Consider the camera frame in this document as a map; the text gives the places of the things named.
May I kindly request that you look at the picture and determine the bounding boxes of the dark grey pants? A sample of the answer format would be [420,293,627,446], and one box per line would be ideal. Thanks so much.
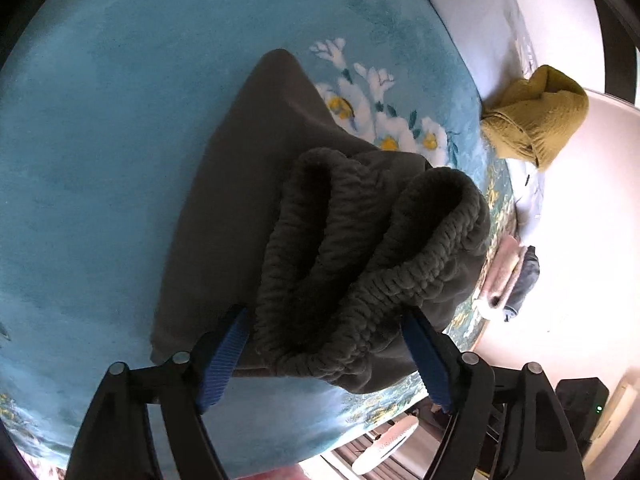
[150,49,492,395]

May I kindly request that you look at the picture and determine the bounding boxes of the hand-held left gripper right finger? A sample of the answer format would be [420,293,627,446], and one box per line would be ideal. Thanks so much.
[402,310,586,480]

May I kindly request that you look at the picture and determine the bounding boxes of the light blue floral duvet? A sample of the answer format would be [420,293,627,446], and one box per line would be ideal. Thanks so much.
[405,0,606,231]

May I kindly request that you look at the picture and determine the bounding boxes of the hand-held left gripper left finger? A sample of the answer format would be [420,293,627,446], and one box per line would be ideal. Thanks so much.
[65,305,251,480]

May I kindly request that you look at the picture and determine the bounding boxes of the mustard yellow knit sweater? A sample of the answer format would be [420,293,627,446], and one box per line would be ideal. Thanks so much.
[480,65,590,171]

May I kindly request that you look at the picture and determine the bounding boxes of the folded pale pink garment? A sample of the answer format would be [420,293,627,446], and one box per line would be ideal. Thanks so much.
[475,235,526,321]

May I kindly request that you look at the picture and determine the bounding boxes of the white slipper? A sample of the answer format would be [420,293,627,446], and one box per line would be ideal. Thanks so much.
[351,417,419,476]

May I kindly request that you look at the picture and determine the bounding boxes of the folded grey garment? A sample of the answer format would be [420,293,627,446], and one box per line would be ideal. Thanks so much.
[502,245,541,322]

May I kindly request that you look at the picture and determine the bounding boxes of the black box device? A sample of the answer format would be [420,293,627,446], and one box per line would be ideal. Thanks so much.
[555,377,611,443]

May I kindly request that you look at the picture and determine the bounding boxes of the teal floral bed sheet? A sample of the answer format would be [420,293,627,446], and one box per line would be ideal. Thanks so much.
[0,0,516,471]

